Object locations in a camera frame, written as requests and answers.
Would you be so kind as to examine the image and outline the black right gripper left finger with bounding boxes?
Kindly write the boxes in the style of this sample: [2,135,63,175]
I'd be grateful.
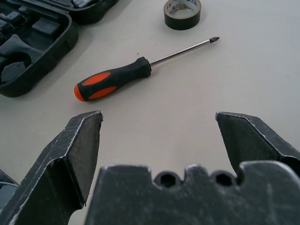
[0,110,104,225]

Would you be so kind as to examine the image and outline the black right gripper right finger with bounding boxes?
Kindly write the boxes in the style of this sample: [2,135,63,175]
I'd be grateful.
[215,111,300,178]

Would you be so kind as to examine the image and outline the orange and black screwdriver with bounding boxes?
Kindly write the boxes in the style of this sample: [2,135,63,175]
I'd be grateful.
[73,36,221,102]

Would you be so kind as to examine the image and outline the black electrical tape roll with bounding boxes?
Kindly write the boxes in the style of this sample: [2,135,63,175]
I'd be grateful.
[163,0,202,31]

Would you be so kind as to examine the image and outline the black plastic tool case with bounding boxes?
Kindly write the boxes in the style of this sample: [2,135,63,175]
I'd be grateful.
[0,0,122,98]

